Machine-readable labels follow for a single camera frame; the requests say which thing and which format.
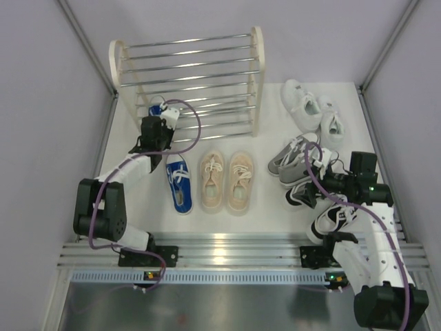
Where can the blue canvas sneaker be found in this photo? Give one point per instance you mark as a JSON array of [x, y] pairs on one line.
[[157, 106], [179, 180]]

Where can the black white sneaker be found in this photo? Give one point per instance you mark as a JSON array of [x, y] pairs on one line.
[[292, 200], [334, 219]]

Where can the black white sneaker upper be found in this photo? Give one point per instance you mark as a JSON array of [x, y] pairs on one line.
[[292, 200]]

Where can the grey canvas sneaker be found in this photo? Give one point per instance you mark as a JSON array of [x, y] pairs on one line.
[[294, 173], [289, 153]]

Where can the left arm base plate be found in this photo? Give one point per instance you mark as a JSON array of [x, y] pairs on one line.
[[163, 254]]

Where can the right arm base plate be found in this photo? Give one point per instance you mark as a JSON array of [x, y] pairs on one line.
[[315, 257]]

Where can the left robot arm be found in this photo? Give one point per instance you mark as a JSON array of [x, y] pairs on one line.
[[100, 210]]

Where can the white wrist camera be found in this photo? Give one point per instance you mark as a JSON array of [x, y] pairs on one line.
[[322, 158], [169, 114]]

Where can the white sneaker right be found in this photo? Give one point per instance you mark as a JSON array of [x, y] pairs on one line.
[[332, 130]]

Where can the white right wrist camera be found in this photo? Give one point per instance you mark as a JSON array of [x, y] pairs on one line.
[[322, 158]]

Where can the aluminium mounting rail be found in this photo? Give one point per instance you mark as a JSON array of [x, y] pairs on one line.
[[198, 250]]

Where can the beige lace sneaker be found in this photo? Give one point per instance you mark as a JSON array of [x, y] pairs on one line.
[[240, 180], [212, 168]]

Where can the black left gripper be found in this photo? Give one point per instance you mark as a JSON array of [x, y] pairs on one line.
[[169, 132]]

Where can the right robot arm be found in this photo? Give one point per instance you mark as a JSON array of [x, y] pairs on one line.
[[358, 232]]

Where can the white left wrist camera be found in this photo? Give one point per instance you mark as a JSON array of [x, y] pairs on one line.
[[169, 114]]

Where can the perforated cable duct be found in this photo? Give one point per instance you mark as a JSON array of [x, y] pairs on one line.
[[210, 277]]

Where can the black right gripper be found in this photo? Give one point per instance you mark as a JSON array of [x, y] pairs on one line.
[[309, 194]]

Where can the grey canvas sneaker back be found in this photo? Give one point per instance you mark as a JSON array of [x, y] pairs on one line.
[[289, 153]]

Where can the grey canvas sneaker front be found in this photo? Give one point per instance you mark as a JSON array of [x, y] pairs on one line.
[[294, 173]]

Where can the white sneaker left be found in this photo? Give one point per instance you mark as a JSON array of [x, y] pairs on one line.
[[301, 105]]

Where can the black white sneaker lower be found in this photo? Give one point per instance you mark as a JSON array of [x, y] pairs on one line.
[[334, 219]]

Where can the cream and chrome shoe rack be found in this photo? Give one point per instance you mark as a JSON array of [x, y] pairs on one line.
[[218, 79]]

